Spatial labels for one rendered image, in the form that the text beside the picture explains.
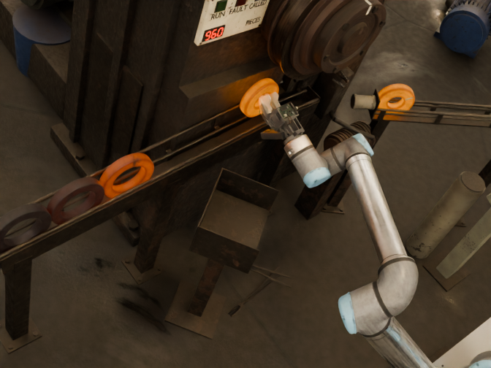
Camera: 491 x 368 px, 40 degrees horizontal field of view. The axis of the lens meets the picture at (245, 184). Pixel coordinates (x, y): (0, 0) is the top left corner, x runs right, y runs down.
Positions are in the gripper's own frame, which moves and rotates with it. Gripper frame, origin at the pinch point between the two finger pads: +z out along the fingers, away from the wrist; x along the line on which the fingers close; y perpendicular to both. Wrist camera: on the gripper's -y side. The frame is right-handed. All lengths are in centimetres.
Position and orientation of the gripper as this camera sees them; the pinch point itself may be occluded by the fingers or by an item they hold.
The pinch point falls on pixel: (261, 94)
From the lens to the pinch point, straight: 236.8
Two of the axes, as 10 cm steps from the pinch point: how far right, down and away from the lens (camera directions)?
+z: -5.1, -8.5, 1.4
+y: 4.3, -3.9, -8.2
